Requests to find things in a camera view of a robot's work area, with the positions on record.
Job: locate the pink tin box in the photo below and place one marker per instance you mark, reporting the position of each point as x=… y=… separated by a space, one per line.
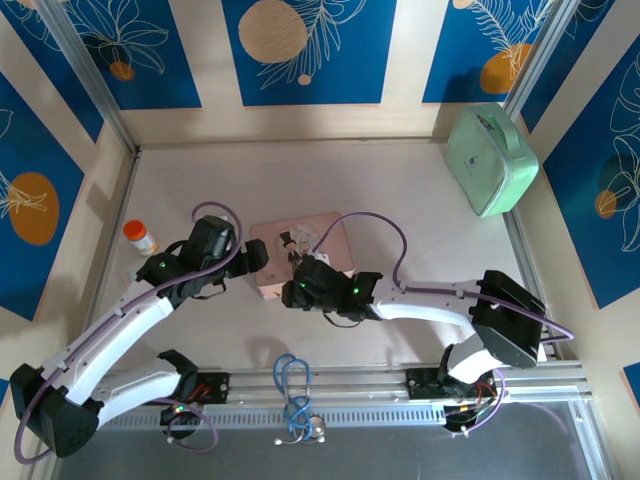
x=272 y=240

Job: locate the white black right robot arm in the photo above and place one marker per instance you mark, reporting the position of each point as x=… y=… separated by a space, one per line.
x=425 y=305

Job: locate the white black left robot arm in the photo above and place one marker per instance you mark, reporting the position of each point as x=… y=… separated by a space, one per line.
x=115 y=335

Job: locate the orange cap pill bottle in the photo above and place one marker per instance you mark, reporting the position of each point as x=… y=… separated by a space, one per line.
x=139 y=237

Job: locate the blue stethoscope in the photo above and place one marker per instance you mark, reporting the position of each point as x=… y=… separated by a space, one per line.
x=295 y=400

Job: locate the mint green zip case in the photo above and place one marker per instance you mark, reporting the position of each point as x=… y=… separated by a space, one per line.
x=487 y=160

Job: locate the aluminium frame cross rail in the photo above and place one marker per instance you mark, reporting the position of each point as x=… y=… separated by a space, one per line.
x=350 y=385

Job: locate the aluminium table side rail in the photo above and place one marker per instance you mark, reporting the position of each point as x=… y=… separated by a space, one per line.
x=526 y=252
x=123 y=200

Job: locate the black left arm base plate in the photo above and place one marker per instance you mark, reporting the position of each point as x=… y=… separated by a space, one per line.
x=215 y=387

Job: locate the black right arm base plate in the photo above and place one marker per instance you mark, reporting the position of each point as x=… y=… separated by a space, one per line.
x=422 y=385

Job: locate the blue floral wall panel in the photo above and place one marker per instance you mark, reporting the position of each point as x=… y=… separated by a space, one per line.
x=590 y=225
x=20 y=160
x=570 y=65
x=460 y=40
x=165 y=65
x=55 y=65
x=350 y=75

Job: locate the aluminium frame post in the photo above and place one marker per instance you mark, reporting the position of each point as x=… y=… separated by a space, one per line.
x=95 y=85
x=535 y=55

